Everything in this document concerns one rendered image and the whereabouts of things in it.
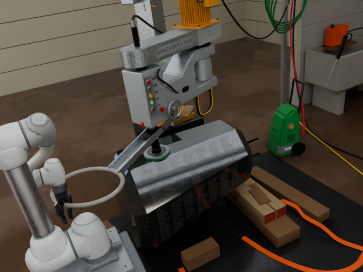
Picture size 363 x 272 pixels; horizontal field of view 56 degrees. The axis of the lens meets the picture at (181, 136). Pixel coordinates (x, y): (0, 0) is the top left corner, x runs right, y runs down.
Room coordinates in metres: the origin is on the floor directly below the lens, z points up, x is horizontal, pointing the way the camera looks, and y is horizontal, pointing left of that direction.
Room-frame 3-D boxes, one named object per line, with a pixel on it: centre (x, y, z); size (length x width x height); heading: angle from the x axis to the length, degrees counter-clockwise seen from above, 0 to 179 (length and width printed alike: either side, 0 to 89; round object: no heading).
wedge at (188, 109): (3.30, -0.09, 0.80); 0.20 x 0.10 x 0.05; 154
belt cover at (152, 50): (2.63, -0.03, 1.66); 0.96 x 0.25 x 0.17; 136
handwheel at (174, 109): (2.38, 0.05, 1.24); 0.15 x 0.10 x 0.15; 136
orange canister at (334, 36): (4.83, -2.44, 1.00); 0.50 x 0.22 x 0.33; 112
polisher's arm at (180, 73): (2.65, -0.07, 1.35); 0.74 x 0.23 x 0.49; 136
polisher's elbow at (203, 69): (2.85, -0.25, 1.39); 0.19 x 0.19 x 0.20
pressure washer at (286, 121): (3.53, -1.23, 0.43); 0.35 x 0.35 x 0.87; 10
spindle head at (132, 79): (2.44, 0.16, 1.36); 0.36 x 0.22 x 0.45; 136
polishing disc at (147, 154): (2.38, 0.22, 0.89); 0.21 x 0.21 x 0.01
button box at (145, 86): (2.25, 0.18, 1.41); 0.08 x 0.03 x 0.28; 136
